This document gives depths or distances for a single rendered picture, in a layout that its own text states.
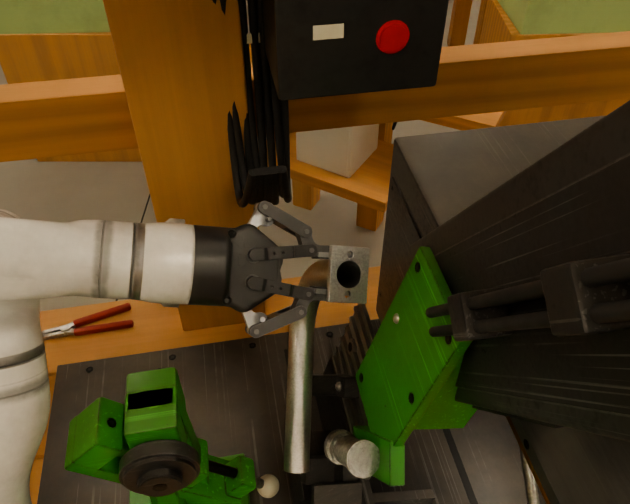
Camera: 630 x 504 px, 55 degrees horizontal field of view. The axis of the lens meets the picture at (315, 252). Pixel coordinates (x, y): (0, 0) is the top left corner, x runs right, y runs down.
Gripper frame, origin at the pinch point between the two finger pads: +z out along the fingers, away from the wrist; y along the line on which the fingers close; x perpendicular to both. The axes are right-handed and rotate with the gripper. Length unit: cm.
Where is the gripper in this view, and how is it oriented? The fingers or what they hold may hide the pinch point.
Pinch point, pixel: (331, 273)
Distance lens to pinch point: 60.6
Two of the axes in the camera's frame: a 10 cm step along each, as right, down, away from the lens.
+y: 0.7, -10.0, 0.2
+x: -3.1, 0.0, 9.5
